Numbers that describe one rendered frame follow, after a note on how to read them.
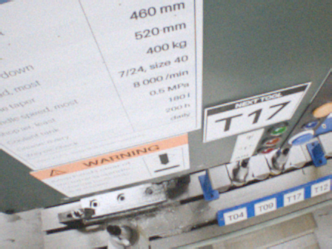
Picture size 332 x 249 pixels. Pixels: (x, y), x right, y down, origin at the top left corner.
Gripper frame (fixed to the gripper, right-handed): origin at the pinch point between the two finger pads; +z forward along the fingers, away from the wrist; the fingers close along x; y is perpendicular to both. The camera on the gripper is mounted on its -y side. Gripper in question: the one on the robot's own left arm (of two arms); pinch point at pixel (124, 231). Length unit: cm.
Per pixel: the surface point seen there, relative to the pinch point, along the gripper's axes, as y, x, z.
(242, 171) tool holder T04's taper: 3.9, 29.9, 7.3
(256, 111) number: -42.7, 21.9, 1.5
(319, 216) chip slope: 60, 69, -8
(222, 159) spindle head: -30.7, 19.7, 1.6
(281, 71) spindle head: -48, 23, 2
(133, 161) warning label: -38.2, 9.7, 1.6
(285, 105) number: -42.3, 25.1, 1.5
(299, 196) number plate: 38, 55, 0
